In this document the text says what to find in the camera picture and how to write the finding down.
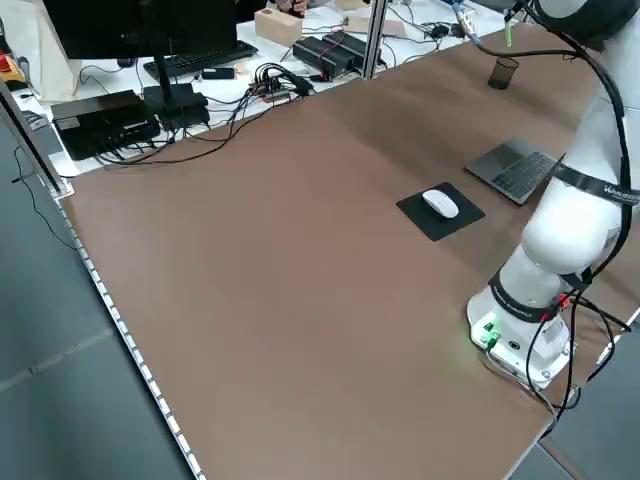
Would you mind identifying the aluminium side rail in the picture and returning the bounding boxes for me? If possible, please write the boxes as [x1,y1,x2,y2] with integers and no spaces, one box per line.
[0,79,76,199]

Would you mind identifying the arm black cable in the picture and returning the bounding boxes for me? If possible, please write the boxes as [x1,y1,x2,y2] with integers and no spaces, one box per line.
[452,0,632,321]

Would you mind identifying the cable hub with plugs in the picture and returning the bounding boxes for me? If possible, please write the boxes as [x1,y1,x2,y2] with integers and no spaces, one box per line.
[247,62,314,104]

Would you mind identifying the wooden block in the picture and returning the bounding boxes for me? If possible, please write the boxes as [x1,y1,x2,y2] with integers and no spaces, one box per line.
[253,7,305,47]

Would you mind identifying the black computer monitor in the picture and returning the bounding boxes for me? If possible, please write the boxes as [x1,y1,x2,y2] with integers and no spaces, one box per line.
[42,0,239,129]

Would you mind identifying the flat cardboard piece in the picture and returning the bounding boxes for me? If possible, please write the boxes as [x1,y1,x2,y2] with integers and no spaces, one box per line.
[344,12,406,39]

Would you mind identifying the grey laptop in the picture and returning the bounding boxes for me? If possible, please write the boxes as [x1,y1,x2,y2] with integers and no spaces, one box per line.
[464,139,569,206]

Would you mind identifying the aluminium camera post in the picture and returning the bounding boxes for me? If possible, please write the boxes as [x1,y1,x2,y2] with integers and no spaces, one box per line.
[362,0,389,81]

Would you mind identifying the black power supply box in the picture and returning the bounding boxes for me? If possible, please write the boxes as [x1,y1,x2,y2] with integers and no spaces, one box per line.
[292,35,351,79]
[322,29,384,67]

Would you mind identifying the black keyboard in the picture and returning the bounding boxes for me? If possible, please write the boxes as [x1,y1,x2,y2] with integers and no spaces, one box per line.
[143,40,260,79]

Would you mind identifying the black mouse mat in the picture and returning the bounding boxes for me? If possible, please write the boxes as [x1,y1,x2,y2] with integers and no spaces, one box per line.
[395,181,486,243]

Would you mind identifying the white computer mouse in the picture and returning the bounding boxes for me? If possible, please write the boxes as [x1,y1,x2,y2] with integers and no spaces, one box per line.
[421,188,460,219]

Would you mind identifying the black mesh pen holder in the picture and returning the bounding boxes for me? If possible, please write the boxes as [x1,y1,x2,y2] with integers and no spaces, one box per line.
[487,56,520,91]

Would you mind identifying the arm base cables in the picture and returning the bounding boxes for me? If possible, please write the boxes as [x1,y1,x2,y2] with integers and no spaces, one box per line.
[529,289,632,416]

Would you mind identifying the black flat device box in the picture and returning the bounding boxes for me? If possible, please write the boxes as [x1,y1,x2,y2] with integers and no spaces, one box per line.
[49,89,161,161]

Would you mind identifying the person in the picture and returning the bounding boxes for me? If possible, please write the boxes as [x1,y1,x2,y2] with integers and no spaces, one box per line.
[269,0,309,16]

